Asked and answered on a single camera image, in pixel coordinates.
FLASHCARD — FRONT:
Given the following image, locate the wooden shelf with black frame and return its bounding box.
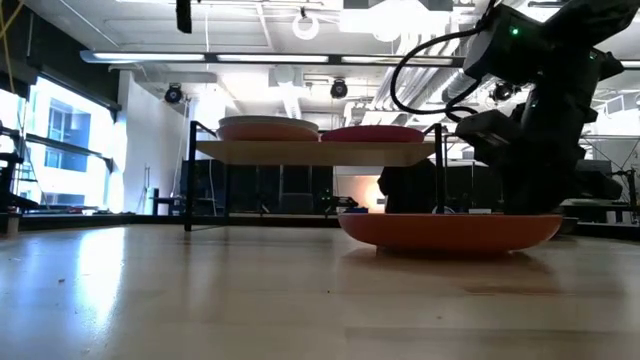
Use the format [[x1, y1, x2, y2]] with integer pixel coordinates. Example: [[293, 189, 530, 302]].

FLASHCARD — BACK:
[[183, 120, 447, 233]]

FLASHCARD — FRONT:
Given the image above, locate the black dish rack frame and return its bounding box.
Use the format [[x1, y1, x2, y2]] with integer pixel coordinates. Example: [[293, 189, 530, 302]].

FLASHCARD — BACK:
[[0, 119, 640, 237]]

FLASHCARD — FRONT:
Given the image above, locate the magenta plate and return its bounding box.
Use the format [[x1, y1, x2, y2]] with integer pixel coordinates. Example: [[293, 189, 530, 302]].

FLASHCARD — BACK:
[[320, 124, 426, 144]]

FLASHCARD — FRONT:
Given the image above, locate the dark office partition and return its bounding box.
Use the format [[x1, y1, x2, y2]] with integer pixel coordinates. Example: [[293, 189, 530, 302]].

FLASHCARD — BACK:
[[179, 158, 335, 214]]

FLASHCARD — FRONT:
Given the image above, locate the light pink plate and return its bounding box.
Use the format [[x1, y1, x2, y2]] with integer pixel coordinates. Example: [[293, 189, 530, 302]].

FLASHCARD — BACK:
[[216, 124, 320, 143]]

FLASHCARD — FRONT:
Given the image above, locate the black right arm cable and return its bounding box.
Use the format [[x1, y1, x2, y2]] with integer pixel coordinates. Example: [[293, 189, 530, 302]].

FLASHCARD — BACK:
[[389, 24, 496, 124]]

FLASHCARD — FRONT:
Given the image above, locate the yellow cable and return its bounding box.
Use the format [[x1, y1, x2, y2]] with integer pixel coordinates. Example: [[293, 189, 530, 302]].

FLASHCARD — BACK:
[[0, 0, 25, 94]]

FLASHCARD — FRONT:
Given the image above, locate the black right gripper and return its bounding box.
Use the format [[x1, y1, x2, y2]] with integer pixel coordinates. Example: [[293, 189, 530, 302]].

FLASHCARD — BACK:
[[454, 78, 624, 217]]

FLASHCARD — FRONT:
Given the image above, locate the silver ventilation duct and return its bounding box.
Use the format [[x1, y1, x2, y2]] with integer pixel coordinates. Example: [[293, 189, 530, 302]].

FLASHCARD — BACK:
[[441, 69, 482, 104]]

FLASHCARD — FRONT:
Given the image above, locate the black overhead light bar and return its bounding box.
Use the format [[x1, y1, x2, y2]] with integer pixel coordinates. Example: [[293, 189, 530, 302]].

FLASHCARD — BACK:
[[79, 49, 640, 71]]

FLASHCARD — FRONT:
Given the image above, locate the terracotta orange plate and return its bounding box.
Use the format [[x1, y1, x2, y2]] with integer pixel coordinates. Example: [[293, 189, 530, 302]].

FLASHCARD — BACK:
[[338, 212, 565, 254]]

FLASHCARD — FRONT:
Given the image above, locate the pale grey plate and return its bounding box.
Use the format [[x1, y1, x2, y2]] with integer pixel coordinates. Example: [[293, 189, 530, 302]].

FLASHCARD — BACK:
[[218, 115, 320, 132]]

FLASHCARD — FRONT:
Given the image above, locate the person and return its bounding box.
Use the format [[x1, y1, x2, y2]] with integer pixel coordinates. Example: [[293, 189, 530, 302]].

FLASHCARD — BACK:
[[377, 158, 441, 215]]

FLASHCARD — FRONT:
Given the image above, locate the large glass window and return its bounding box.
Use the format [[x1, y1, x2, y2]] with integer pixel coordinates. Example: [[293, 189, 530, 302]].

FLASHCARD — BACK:
[[0, 74, 124, 214]]

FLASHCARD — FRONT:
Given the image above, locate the white hanging ring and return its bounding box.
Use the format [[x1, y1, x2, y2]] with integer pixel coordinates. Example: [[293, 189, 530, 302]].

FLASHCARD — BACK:
[[292, 12, 320, 41]]

